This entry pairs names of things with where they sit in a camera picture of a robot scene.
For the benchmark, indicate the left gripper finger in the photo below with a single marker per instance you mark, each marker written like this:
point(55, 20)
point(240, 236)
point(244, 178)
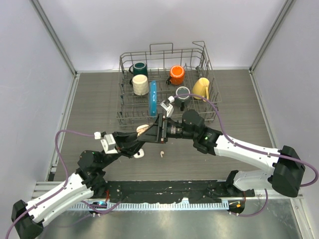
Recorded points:
point(133, 147)
point(124, 137)

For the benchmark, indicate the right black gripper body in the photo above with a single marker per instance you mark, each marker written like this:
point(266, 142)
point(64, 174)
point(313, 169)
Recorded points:
point(171, 130)

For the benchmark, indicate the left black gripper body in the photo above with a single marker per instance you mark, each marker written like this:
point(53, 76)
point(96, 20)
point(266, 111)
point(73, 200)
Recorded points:
point(118, 149)

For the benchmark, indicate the white earbud charging case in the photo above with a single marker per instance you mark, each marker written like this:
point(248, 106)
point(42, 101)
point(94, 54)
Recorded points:
point(139, 154)

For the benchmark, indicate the beige earbud case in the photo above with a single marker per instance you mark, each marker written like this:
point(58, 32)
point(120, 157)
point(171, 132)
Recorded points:
point(141, 129)

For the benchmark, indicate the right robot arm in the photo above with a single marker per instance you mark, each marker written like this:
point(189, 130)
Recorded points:
point(274, 170)

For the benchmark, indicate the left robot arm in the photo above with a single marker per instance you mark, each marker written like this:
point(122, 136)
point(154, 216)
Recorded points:
point(30, 218)

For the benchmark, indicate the grey mug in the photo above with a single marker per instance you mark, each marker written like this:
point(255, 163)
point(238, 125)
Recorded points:
point(182, 97)

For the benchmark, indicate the blue plate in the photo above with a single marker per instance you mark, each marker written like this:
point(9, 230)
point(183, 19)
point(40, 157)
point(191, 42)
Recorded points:
point(153, 99)

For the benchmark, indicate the yellow mug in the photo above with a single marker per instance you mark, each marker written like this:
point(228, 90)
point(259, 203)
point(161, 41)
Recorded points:
point(201, 88)

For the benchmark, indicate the cream textured mug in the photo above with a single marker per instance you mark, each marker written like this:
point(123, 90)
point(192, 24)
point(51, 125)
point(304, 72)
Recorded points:
point(140, 85)

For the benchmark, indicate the orange mug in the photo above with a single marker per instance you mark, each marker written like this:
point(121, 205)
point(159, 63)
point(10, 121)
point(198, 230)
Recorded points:
point(176, 75)

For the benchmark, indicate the dark green mug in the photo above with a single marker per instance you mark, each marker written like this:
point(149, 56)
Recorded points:
point(139, 68)

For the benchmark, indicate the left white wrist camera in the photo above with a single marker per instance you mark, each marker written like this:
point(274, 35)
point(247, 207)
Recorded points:
point(107, 141)

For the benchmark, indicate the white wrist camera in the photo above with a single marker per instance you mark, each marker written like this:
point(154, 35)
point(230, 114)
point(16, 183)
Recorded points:
point(107, 141)
point(167, 106)

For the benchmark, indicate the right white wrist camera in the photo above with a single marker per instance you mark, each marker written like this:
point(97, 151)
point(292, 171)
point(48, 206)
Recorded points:
point(167, 106)

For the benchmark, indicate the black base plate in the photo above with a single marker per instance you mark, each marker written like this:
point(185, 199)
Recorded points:
point(169, 192)

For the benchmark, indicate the grey wire dish rack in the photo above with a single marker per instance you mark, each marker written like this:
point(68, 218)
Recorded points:
point(133, 110)

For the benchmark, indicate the white slotted cable duct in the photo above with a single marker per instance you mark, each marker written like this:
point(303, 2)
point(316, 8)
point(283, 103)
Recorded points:
point(184, 205)

